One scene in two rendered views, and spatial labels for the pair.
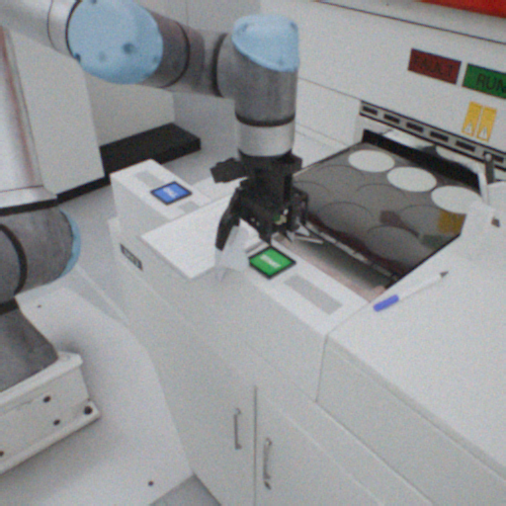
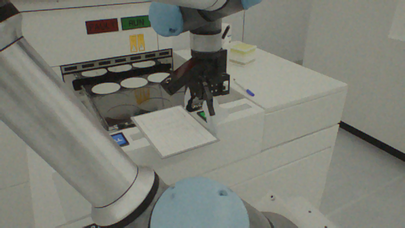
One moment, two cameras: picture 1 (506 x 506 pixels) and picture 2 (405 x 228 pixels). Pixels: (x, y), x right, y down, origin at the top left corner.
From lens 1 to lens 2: 0.83 m
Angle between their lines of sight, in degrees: 64
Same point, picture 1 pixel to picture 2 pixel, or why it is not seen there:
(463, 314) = (257, 82)
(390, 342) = (271, 97)
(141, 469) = (302, 215)
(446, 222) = not seen: hidden behind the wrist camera
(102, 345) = not seen: outside the picture
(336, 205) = (142, 105)
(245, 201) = (213, 80)
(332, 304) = (244, 106)
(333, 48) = not seen: hidden behind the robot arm
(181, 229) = (164, 139)
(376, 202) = (147, 95)
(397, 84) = (84, 44)
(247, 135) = (217, 40)
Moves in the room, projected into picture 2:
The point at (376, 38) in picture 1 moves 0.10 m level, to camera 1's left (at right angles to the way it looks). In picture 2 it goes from (56, 23) to (37, 30)
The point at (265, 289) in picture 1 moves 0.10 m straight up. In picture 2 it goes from (231, 119) to (232, 84)
